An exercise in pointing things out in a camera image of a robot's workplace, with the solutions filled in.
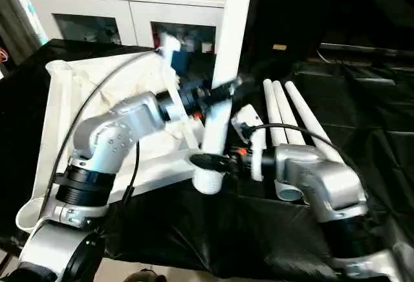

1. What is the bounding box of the white plastic table leg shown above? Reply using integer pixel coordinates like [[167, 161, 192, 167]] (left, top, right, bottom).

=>
[[191, 0, 255, 195], [261, 78, 306, 203], [284, 80, 345, 163], [271, 80, 324, 150]]

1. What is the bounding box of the white plastic table top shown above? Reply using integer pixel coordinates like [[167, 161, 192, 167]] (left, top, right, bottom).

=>
[[16, 54, 228, 234]]

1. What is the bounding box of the black plastic table mat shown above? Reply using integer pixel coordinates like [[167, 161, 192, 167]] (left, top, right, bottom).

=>
[[0, 38, 414, 282]]

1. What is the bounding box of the white glass-door cabinet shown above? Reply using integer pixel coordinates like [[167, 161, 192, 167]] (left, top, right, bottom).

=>
[[26, 0, 230, 50]]

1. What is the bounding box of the black flat bar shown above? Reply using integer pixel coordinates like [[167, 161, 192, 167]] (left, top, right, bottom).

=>
[[317, 41, 414, 68]]

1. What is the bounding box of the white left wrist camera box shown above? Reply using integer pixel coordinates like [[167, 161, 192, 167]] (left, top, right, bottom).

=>
[[157, 32, 192, 142]]

